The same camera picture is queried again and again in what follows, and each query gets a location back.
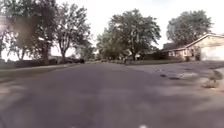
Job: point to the grey asphalt road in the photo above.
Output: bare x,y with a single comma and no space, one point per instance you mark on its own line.
110,96

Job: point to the grass lawn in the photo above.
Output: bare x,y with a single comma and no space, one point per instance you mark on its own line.
150,61

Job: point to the large leafy tree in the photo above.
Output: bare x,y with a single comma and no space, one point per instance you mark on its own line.
68,28
28,28
188,26
131,31

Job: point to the dark low hedge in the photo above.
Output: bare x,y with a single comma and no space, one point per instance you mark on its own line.
30,62

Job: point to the grass verge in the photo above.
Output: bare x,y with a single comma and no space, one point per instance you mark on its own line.
30,70

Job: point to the beige house with garage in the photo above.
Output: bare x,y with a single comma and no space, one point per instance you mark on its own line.
206,48

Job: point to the pale concrete driveway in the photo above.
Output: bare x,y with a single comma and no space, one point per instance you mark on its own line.
213,78

